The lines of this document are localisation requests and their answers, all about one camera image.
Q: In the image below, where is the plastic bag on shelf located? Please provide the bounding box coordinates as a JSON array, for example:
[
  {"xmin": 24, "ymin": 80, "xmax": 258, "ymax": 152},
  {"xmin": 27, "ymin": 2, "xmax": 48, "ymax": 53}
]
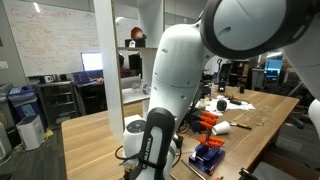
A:
[{"xmin": 131, "ymin": 83, "xmax": 151, "ymax": 95}]

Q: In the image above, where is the black round speaker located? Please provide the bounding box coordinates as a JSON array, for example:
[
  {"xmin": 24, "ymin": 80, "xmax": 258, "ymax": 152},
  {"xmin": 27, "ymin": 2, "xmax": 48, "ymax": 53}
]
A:
[{"xmin": 216, "ymin": 100, "xmax": 227, "ymax": 111}]

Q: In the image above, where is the red helmet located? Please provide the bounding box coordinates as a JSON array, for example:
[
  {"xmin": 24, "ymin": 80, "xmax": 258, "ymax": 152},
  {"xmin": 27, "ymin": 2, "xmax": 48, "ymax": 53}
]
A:
[{"xmin": 131, "ymin": 27, "xmax": 147, "ymax": 39}]

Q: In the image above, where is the white wooden shelf unit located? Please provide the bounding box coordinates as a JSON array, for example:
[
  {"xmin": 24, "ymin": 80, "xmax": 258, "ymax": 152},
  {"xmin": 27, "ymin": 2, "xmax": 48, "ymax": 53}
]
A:
[{"xmin": 93, "ymin": 0, "xmax": 165, "ymax": 143}]

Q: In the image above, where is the whiteboard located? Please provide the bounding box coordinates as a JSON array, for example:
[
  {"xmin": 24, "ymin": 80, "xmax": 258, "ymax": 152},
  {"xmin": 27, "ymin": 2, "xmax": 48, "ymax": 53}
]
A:
[{"xmin": 3, "ymin": 0, "xmax": 99, "ymax": 77}]

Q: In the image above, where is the orange-handled tool set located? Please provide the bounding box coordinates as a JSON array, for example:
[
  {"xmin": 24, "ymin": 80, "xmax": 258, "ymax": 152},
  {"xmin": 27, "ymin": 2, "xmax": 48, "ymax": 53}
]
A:
[{"xmin": 189, "ymin": 109, "xmax": 218, "ymax": 132}]

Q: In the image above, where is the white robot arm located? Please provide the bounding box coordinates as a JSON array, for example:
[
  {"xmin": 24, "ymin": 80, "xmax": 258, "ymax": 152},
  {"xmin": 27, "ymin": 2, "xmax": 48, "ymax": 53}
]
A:
[{"xmin": 129, "ymin": 0, "xmax": 320, "ymax": 180}]

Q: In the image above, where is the white cloth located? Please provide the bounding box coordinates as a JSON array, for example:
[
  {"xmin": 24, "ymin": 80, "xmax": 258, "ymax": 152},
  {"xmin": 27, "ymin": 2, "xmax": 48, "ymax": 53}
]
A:
[{"xmin": 204, "ymin": 95, "xmax": 255, "ymax": 116}]

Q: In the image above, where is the blue recycling bin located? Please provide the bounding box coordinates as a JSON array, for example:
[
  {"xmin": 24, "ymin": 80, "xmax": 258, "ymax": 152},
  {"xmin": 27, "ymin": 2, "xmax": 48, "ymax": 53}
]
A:
[{"xmin": 8, "ymin": 85, "xmax": 43, "ymax": 120}]

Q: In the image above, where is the lit computer monitor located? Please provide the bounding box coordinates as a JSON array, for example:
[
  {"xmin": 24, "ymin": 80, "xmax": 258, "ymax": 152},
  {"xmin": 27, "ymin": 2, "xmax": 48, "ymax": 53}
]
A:
[{"xmin": 81, "ymin": 52, "xmax": 103, "ymax": 71}]

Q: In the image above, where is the black metal cart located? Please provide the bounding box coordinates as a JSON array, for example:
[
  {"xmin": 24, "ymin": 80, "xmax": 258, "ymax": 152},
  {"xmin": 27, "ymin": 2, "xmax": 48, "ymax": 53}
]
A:
[{"xmin": 37, "ymin": 81, "xmax": 79, "ymax": 129}]

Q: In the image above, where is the clear plastic cup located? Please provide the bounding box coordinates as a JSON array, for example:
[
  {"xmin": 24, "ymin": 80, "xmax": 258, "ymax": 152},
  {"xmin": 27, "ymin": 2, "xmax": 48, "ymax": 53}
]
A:
[{"xmin": 259, "ymin": 106, "xmax": 273, "ymax": 123}]

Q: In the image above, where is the white paper cup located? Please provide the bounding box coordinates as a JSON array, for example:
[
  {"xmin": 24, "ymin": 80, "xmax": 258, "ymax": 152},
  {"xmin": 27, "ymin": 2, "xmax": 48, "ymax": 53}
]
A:
[{"xmin": 212, "ymin": 121, "xmax": 231, "ymax": 135}]

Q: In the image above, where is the yellow-handled utility knife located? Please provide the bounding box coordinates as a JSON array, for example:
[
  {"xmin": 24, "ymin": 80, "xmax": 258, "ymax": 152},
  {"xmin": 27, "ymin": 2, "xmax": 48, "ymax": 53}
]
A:
[{"xmin": 229, "ymin": 121, "xmax": 252, "ymax": 130}]

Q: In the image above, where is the white air purifier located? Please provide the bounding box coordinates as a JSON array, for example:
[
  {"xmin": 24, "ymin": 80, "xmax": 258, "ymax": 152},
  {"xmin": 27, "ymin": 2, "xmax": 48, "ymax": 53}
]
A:
[{"xmin": 16, "ymin": 115, "xmax": 45, "ymax": 151}]

